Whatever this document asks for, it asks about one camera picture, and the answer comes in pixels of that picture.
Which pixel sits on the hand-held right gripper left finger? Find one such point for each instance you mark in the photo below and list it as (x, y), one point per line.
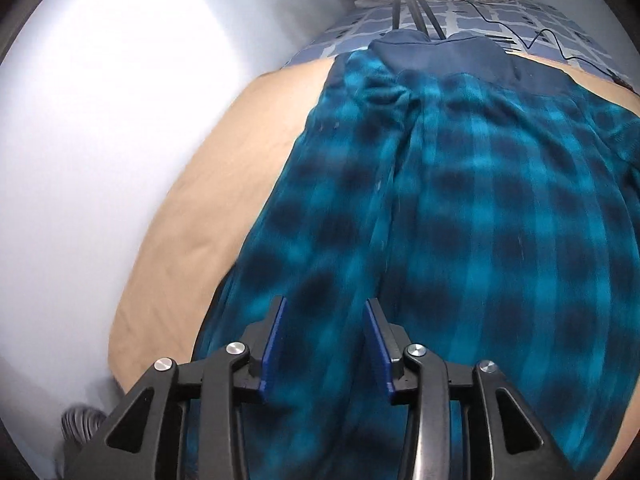
(274, 345)

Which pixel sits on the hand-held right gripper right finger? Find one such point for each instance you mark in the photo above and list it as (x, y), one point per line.
(376, 345)

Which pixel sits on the blue plaid fleece jacket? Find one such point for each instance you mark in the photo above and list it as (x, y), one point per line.
(450, 185)

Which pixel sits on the tan blanket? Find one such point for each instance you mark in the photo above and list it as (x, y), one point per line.
(210, 200)

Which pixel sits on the grey striped clothing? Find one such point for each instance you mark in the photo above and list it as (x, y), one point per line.
(80, 422)

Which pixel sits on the black tripod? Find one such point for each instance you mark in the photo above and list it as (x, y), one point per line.
(397, 5)

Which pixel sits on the blue patterned bed sheet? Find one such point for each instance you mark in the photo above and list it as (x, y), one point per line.
(480, 15)

